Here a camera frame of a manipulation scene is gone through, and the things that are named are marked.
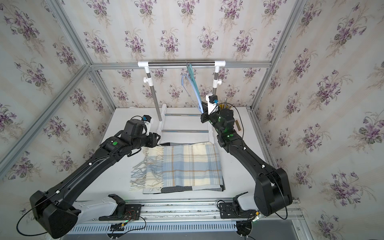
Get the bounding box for light blue plastic clothes hanger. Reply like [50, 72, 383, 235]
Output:
[181, 74, 203, 114]

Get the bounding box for blue cream plaid scarf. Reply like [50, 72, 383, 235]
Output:
[130, 142, 225, 194]

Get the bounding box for teal plastic clothes hanger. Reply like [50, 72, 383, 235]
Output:
[187, 64, 202, 105]

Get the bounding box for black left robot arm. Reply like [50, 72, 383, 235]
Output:
[30, 115, 161, 239]

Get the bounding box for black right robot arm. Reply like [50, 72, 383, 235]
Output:
[201, 106, 293, 216]

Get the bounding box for yellow pen holder cup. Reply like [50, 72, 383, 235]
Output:
[219, 98, 232, 109]

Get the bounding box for white and steel clothes rack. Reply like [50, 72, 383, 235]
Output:
[138, 61, 226, 144]

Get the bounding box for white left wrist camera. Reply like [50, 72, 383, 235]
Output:
[142, 115, 152, 124]

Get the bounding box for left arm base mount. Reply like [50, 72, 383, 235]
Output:
[73, 194, 142, 224]

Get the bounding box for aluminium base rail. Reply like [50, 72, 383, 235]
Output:
[69, 201, 308, 237]

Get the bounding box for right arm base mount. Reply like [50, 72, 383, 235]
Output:
[216, 192, 260, 221]

